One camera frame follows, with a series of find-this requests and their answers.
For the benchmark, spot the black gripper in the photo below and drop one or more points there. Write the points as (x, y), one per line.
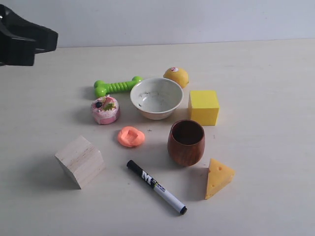
(21, 51)

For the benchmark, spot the orange putty lump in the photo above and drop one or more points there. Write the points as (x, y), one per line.
(130, 137)

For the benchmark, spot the green toy bone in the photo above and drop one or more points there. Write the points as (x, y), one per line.
(102, 89)

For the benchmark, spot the pink toy cake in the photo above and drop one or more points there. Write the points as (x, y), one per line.
(105, 110)

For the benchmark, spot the light wooden block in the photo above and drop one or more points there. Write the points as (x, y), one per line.
(81, 161)

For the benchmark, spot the white ceramic bowl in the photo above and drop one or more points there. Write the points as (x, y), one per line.
(156, 98)

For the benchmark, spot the yellow lemon with sticker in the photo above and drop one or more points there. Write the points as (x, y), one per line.
(178, 75)

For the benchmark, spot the yellow cube block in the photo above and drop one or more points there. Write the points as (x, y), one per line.
(203, 107)

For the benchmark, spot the brown wooden cup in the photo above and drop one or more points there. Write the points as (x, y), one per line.
(186, 142)

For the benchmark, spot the black and white marker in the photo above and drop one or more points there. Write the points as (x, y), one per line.
(158, 188)

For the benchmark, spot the yellow cheese wedge toy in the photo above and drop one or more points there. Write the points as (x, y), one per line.
(219, 175)

